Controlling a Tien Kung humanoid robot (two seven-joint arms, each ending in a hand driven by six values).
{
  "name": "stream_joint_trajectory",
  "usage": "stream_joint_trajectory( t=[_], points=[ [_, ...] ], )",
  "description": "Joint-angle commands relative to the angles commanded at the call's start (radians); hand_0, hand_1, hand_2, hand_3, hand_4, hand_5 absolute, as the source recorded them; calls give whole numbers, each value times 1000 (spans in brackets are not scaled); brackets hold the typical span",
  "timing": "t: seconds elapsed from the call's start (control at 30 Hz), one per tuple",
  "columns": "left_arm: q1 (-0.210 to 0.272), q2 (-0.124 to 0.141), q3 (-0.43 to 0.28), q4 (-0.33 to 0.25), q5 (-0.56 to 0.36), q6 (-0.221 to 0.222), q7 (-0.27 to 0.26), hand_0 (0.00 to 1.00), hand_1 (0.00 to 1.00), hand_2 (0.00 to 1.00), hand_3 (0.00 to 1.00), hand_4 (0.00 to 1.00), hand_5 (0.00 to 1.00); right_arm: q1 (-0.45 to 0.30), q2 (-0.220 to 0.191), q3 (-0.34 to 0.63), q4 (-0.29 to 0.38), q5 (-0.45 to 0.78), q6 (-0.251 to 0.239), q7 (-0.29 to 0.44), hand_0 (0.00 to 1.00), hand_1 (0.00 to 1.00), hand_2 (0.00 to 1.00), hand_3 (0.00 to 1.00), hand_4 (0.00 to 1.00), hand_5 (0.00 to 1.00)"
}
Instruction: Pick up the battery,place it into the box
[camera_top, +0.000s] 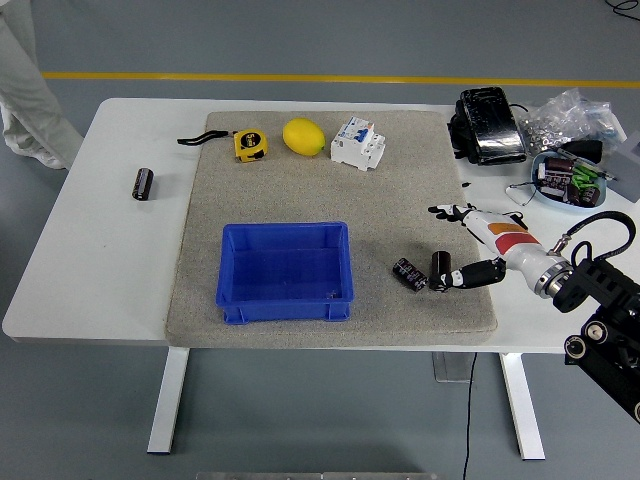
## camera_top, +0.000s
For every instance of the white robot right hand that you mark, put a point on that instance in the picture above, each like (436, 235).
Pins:
(505, 237)

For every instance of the plain dark cylindrical battery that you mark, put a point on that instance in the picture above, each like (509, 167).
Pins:
(440, 262)

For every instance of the dark battery with white print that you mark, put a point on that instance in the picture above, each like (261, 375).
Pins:
(410, 273)

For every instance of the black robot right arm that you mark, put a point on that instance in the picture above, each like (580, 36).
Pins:
(607, 285)

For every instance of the grey under-table control box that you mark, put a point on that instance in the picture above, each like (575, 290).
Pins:
(450, 367)

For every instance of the blue plastic box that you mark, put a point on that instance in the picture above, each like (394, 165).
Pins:
(285, 305)

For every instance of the dark brown cylindrical battery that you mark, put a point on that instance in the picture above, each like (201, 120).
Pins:
(142, 184)

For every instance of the striped electronic component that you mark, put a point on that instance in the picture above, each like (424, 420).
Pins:
(555, 184)

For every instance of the light blue shallow bowl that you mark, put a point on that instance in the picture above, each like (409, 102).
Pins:
(537, 165)

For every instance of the brown capacitor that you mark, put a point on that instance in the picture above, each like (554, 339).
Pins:
(559, 164)

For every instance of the dark capacitor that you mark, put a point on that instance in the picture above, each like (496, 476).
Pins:
(591, 196)

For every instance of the green plastic connectors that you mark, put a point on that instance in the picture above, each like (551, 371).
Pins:
(584, 177)

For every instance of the black wrapped power pack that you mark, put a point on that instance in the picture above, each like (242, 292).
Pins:
(490, 125)

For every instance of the black pen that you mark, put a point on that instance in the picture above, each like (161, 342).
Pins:
(605, 174)

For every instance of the small black block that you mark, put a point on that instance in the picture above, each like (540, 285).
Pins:
(585, 149)

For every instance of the clear bag of screws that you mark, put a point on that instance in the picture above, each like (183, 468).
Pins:
(565, 117)

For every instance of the white table leg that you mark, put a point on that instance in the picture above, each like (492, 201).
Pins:
(522, 405)
(169, 400)

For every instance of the white circuit breaker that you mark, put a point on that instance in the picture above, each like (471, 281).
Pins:
(356, 146)

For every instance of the grey-brown table mat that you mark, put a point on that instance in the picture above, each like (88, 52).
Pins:
(300, 195)

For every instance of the yellow lemon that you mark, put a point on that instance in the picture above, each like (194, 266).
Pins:
(303, 136)

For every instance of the person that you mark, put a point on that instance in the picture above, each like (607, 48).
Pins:
(30, 90)

